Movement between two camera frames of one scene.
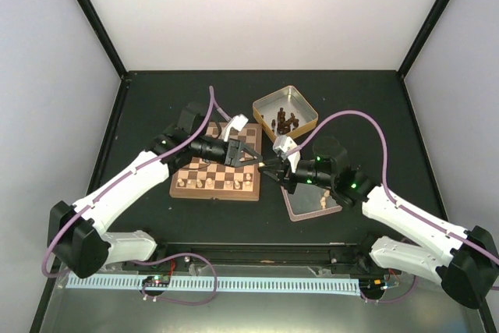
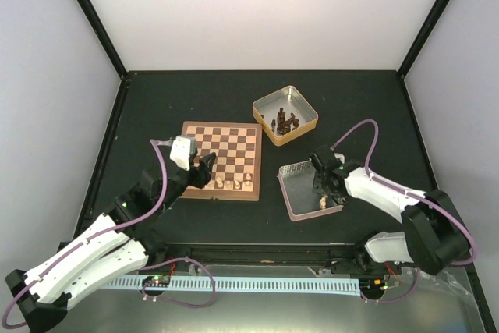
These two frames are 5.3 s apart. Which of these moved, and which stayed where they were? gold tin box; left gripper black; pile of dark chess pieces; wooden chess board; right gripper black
Moved: right gripper black; left gripper black
Stayed: gold tin box; wooden chess board; pile of dark chess pieces
